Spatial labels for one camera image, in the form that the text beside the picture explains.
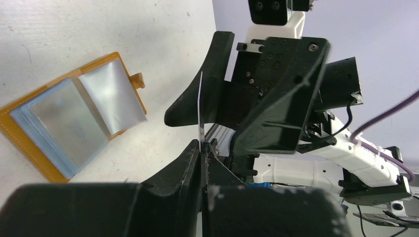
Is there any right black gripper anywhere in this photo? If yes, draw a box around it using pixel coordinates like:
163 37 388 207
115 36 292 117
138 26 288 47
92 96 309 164
164 31 362 156

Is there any yellow leather card holder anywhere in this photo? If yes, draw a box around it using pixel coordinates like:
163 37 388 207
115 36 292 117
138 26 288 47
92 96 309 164
0 52 147 183

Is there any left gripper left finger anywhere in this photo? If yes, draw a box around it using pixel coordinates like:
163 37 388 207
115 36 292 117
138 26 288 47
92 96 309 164
0 140 200 237

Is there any aluminium front rail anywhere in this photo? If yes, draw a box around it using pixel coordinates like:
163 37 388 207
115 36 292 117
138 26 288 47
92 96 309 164
205 123 236 157

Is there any dark credit card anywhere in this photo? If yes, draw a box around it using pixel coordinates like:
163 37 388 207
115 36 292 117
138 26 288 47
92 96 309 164
197 71 205 154

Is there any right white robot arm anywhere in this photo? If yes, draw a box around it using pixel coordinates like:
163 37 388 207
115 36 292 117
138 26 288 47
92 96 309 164
164 0 414 206

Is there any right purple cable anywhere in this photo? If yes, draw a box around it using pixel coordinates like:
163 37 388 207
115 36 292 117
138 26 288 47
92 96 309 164
350 90 419 184

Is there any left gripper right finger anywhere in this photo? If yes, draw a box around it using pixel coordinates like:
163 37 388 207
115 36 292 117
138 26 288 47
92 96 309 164
201 143 351 237

